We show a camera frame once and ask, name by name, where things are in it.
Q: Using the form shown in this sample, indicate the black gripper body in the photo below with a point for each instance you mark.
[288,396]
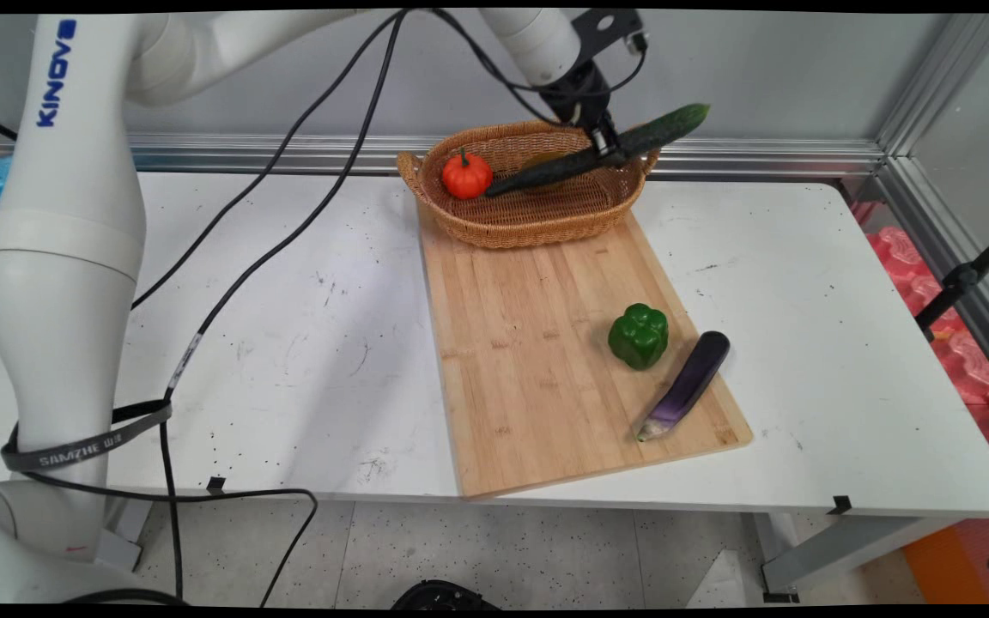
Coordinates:
[580,90]

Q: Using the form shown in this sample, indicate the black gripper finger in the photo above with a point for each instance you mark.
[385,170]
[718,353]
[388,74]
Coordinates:
[620,148]
[601,137]

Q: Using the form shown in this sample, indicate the dark green cucumber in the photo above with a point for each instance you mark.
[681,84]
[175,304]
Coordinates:
[666,129]

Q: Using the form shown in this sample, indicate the green bell pepper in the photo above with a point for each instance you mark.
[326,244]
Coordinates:
[639,336]

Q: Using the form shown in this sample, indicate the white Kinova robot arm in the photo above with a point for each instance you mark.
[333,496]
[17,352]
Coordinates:
[57,300]

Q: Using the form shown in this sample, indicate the woven wicker basket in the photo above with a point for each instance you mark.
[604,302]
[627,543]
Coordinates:
[537,221]

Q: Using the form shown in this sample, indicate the small orange pumpkin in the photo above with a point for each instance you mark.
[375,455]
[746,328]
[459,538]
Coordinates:
[464,176]

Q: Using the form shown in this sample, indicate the purple eggplant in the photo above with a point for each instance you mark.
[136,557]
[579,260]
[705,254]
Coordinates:
[692,378]

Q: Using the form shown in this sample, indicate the wooden cutting board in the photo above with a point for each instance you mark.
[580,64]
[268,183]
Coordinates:
[529,386]

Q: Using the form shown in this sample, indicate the pink foam sheet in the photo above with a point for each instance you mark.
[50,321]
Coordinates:
[907,257]

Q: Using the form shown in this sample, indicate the black tripod stand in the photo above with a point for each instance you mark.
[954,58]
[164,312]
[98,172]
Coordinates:
[962,276]

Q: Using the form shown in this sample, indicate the small black table clip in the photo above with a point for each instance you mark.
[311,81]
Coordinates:
[216,486]
[840,505]

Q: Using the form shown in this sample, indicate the grey table leg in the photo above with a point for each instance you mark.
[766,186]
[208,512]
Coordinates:
[838,549]

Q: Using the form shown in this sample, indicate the black round floor object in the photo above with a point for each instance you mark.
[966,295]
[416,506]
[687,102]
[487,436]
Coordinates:
[443,596]

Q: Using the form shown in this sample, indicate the orange flat panel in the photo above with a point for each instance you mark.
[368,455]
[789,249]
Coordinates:
[941,566]

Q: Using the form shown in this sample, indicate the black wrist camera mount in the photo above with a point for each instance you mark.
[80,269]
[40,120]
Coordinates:
[606,26]

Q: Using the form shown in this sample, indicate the horizontal aluminium frame rail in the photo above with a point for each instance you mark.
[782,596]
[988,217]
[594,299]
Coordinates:
[288,154]

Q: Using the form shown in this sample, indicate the upright aluminium frame post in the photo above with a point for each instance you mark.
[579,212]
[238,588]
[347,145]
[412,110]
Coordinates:
[941,77]

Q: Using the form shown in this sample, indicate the slanted aluminium frame rail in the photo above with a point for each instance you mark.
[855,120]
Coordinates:
[949,249]

